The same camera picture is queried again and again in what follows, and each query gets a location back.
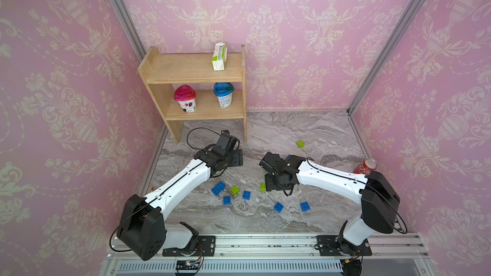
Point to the blue large lego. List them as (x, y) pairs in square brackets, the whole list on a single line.
[(218, 188)]

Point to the blue small lego front-left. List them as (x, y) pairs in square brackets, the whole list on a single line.
[(227, 200)]

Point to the blue small lego front-centre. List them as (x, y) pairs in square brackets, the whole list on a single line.
[(278, 207)]

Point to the blue small lego middle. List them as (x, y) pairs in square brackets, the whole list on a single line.
[(246, 195)]

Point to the wooden two-tier shelf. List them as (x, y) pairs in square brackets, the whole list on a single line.
[(160, 72)]

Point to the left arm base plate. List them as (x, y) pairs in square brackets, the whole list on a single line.
[(202, 245)]

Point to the blue small lego front-right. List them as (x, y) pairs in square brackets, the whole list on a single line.
[(305, 207)]

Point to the green white carton box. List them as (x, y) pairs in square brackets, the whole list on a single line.
[(219, 56)]

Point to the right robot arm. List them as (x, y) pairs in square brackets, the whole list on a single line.
[(378, 200)]

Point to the red soda can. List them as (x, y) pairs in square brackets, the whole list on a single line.
[(366, 167)]

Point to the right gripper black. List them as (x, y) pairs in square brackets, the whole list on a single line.
[(270, 185)]

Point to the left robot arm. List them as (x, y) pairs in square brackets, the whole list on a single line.
[(142, 225)]

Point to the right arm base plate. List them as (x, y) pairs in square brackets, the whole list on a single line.
[(331, 245)]

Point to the pink lid yogurt cup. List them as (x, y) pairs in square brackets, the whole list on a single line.
[(186, 98)]

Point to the aluminium front rail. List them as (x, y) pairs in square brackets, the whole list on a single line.
[(279, 254)]

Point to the blue lid yogurt cup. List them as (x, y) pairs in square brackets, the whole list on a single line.
[(224, 93)]

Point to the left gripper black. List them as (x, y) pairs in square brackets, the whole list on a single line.
[(238, 157)]

